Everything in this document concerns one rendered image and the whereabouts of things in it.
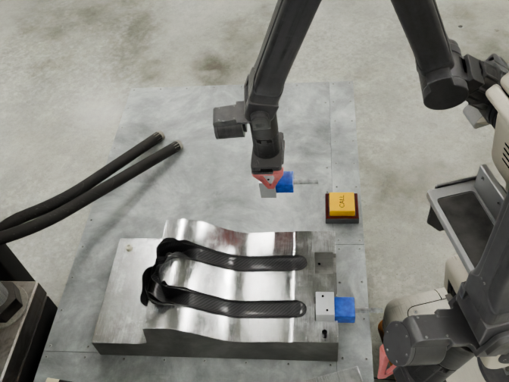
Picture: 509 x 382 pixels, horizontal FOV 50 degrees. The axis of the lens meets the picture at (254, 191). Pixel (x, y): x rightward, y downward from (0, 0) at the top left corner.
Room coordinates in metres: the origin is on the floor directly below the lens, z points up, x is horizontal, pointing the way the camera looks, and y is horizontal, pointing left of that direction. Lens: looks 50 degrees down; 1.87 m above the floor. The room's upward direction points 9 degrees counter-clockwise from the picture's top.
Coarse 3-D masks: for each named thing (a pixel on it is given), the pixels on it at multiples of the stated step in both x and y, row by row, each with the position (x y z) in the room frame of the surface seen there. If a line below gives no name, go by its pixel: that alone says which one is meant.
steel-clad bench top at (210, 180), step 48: (144, 96) 1.36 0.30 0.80; (192, 96) 1.33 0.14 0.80; (240, 96) 1.29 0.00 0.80; (288, 96) 1.26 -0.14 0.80; (336, 96) 1.23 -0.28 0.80; (192, 144) 1.12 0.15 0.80; (240, 144) 1.09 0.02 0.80; (288, 144) 1.06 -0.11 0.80; (336, 144) 1.03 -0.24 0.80; (144, 192) 0.96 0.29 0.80; (192, 192) 0.94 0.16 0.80; (240, 192) 0.91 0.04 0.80; (336, 192) 0.87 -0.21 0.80; (96, 240) 0.83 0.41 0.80; (336, 240) 0.72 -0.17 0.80; (96, 288) 0.69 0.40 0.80; (48, 336) 0.59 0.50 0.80
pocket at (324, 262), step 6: (318, 252) 0.64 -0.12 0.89; (324, 252) 0.63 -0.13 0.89; (330, 252) 0.63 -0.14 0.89; (318, 258) 0.64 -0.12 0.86; (324, 258) 0.63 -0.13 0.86; (330, 258) 0.63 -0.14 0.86; (318, 264) 0.63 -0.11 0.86; (324, 264) 0.62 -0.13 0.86; (330, 264) 0.62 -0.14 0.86; (318, 270) 0.61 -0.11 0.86; (324, 270) 0.61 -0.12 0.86; (330, 270) 0.60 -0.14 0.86
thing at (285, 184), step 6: (288, 174) 0.82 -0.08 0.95; (270, 180) 0.79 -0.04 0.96; (282, 180) 0.80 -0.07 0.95; (288, 180) 0.80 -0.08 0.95; (294, 180) 0.80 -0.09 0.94; (300, 180) 0.80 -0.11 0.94; (306, 180) 0.80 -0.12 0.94; (312, 180) 0.79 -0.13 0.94; (264, 186) 0.79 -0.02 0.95; (276, 186) 0.79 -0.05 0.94; (282, 186) 0.79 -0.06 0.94; (288, 186) 0.78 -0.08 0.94; (264, 192) 0.79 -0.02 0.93; (270, 192) 0.79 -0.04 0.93; (276, 192) 0.79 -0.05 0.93; (282, 192) 0.79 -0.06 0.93; (288, 192) 0.78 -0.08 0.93
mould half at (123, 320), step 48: (144, 240) 0.76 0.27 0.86; (192, 240) 0.69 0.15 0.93; (240, 240) 0.70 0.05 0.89; (288, 240) 0.68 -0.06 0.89; (192, 288) 0.58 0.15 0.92; (240, 288) 0.58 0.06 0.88; (288, 288) 0.56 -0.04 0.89; (336, 288) 0.54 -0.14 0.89; (96, 336) 0.54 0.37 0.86; (144, 336) 0.52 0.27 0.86; (192, 336) 0.48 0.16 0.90; (240, 336) 0.48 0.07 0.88; (288, 336) 0.46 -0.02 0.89; (336, 336) 0.44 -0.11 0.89
